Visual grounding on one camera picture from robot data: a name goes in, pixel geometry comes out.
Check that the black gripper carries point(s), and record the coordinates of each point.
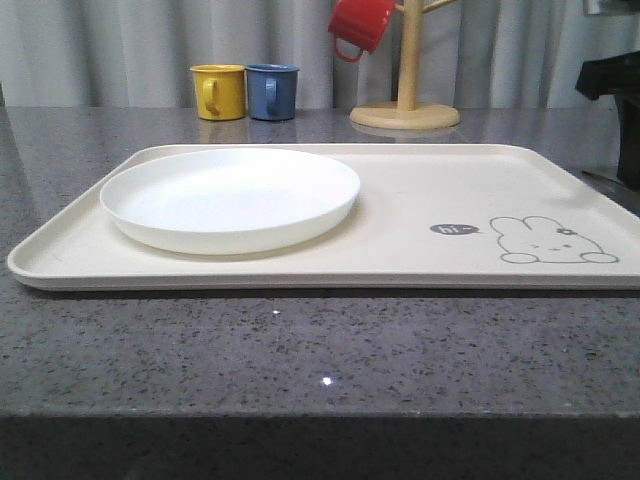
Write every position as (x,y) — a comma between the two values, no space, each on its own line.
(618,76)

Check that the white round plate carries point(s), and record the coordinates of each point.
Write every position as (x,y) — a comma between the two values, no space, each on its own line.
(231,200)

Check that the silver metal fork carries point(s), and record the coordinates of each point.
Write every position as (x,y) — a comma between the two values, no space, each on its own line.
(602,176)

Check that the wooden mug tree stand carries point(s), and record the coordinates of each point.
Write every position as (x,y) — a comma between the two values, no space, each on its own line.
(407,113)

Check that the red mug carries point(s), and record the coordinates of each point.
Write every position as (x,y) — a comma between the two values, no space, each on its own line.
(362,23)

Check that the blue mug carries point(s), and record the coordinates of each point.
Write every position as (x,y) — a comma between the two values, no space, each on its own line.
(271,91)

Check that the yellow mug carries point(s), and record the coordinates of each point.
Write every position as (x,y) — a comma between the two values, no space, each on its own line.
(220,91)

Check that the cream rabbit print tray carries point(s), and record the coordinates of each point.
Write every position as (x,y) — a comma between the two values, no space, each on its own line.
(443,216)

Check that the grey pleated curtain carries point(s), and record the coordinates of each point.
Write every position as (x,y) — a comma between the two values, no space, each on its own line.
(474,54)

